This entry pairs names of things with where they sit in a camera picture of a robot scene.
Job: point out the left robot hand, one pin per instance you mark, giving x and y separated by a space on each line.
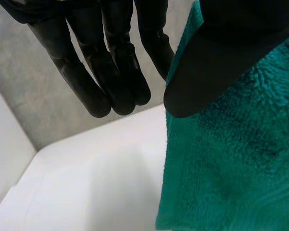
206 72

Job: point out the teal towel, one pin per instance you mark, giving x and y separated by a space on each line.
230 163

